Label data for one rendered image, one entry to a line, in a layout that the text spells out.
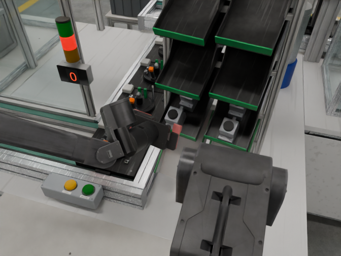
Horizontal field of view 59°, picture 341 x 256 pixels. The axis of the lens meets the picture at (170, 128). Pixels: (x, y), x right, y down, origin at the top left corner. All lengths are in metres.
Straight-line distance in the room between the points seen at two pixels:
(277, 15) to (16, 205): 1.08
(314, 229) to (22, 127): 1.98
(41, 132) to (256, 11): 0.55
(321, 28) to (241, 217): 1.75
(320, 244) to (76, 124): 1.66
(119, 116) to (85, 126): 0.71
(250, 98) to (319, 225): 1.61
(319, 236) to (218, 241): 2.01
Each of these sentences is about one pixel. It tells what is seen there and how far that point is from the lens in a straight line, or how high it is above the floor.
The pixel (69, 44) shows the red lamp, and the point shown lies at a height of 1.33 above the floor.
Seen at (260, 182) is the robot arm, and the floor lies 1.62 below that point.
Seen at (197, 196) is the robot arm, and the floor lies 1.62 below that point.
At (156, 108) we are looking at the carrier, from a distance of 1.36.
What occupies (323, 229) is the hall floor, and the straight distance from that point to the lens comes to 2.32.
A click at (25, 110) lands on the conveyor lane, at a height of 0.95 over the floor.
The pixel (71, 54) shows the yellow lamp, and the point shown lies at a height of 1.29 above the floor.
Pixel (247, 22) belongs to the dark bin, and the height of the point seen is 1.54.
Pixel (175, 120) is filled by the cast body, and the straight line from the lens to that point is 0.89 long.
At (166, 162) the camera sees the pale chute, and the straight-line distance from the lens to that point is 1.08.
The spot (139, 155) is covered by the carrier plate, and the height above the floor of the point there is 0.97.
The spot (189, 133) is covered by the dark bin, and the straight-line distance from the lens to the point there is 0.93.
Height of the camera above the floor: 1.86
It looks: 44 degrees down
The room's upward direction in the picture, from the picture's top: straight up
